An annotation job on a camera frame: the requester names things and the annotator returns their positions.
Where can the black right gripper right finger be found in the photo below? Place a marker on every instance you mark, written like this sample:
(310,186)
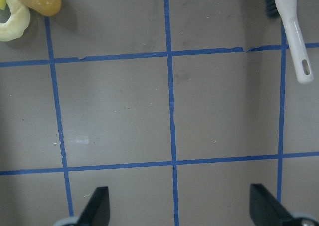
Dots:
(265,210)

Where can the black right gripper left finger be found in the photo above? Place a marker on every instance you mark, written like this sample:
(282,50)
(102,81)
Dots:
(97,210)

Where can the white hand brush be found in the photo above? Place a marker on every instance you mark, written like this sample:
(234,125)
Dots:
(287,11)

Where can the cream curved peel toy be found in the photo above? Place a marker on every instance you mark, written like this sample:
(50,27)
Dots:
(18,22)

